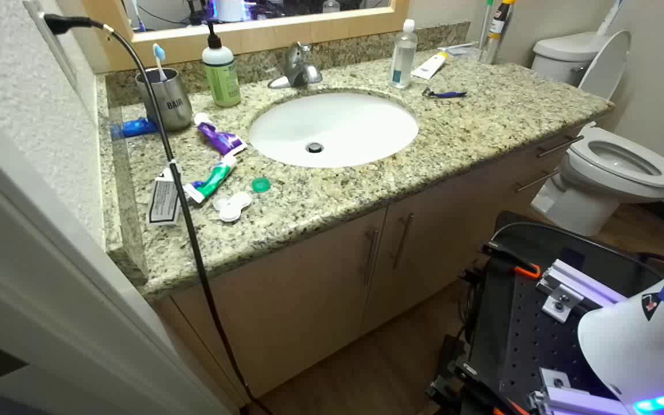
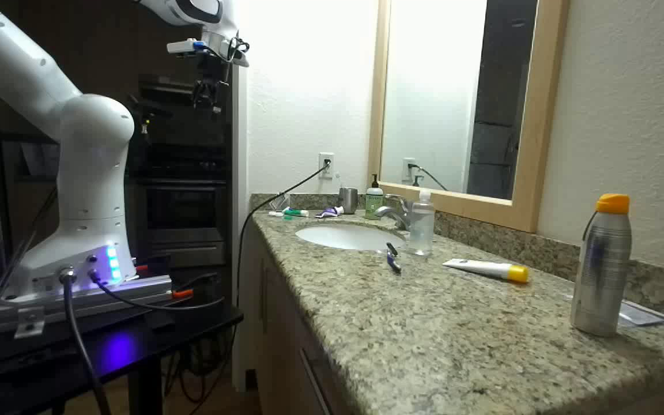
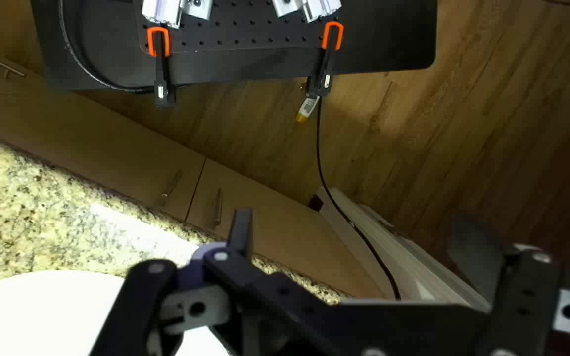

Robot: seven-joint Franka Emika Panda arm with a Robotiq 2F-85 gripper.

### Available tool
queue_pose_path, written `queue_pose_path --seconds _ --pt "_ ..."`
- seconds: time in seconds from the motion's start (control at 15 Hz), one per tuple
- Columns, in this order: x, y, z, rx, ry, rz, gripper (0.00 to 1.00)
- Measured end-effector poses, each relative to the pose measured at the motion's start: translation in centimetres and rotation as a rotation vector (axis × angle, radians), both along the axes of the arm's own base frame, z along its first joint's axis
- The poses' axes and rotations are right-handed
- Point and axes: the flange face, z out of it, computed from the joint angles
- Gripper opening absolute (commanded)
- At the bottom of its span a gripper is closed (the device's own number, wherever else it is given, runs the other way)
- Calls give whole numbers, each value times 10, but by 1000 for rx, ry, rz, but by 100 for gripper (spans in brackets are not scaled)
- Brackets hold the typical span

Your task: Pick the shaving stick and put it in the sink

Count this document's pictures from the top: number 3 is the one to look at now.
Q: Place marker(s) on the aluminium mounting bracket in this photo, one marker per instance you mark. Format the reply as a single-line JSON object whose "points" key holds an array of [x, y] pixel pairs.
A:
{"points": [[316, 6], [166, 8]]}

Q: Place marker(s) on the white oval sink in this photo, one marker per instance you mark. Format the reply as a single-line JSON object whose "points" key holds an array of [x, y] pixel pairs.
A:
{"points": [[33, 316]]}

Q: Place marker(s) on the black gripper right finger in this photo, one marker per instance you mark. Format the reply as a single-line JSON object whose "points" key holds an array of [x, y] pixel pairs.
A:
{"points": [[522, 297]]}

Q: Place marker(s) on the light wood vanity cabinet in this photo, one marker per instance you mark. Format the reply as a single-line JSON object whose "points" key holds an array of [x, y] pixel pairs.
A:
{"points": [[99, 150]]}

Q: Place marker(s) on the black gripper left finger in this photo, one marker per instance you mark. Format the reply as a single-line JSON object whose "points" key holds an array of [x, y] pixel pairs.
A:
{"points": [[277, 308]]}

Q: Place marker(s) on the white door frame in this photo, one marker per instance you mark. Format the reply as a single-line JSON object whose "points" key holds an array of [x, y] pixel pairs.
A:
{"points": [[423, 277]]}

